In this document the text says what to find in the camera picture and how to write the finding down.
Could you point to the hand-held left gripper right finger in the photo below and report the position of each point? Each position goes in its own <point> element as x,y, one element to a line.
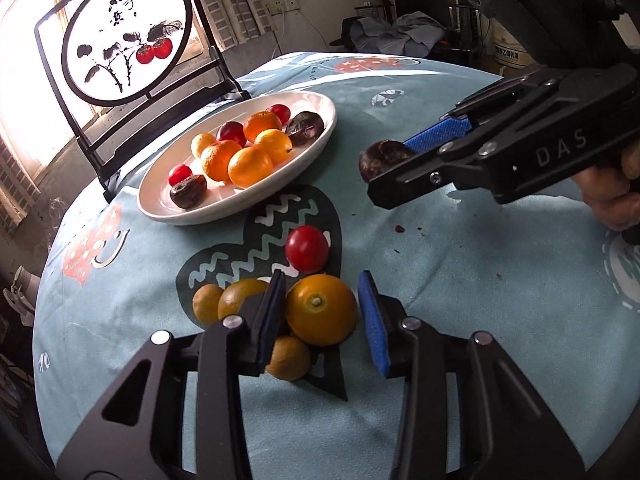
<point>374,325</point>

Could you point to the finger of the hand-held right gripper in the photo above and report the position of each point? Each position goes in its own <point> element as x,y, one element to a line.
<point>410,185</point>
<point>440,134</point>

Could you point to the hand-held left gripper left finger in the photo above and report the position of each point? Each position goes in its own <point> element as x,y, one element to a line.
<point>265,330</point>

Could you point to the dark wrinkled passion fruit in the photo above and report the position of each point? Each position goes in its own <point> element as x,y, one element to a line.
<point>380,157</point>
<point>305,127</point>
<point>188,191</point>

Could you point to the yellow-orange citrus fruit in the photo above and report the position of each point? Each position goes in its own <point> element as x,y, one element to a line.
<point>321,308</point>

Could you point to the white oval plate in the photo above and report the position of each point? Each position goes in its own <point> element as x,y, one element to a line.
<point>225,210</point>

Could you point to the large orange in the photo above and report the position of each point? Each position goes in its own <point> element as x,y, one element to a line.
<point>250,166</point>

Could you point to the dark red plum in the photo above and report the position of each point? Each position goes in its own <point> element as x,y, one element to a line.
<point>231,131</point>

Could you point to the person's right hand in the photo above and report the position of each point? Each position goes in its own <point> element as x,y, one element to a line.
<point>615,195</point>

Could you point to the white plastic bucket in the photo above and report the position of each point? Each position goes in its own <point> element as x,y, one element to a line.
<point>510,45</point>

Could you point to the pile of grey clothes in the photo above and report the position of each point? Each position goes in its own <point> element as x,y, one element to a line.
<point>400,30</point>

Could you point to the monitor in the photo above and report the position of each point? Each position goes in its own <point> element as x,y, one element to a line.
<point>420,2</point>

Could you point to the white kettle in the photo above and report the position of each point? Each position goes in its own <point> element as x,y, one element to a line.
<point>25,287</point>

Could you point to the brick-patterned curtain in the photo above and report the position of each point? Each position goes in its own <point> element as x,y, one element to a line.
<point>230,0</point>
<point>17,185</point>

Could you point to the black chair with painted panel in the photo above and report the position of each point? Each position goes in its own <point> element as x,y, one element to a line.
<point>125,35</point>

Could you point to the window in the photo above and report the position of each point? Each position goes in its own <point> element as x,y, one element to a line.
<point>30,85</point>

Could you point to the wall socket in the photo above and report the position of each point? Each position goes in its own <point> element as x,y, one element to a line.
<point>282,5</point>

